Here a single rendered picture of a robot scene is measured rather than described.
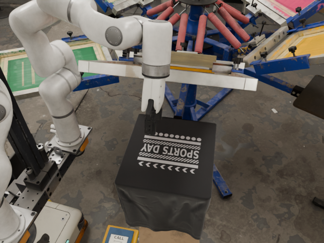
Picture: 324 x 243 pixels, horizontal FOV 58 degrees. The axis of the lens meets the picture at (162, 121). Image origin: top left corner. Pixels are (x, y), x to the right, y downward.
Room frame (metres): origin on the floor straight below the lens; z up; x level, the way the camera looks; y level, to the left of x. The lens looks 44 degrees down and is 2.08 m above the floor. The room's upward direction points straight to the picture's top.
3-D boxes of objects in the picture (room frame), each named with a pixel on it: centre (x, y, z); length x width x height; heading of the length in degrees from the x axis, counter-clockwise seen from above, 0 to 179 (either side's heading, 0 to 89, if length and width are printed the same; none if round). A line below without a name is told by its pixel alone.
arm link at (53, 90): (0.89, 0.40, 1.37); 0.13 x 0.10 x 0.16; 152
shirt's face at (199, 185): (0.96, -0.04, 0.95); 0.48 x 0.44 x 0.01; 169
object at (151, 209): (0.73, 0.00, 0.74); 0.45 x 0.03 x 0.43; 79
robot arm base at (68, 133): (0.88, 0.42, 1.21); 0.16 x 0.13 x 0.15; 74
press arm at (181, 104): (1.44, -0.13, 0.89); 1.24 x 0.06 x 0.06; 169
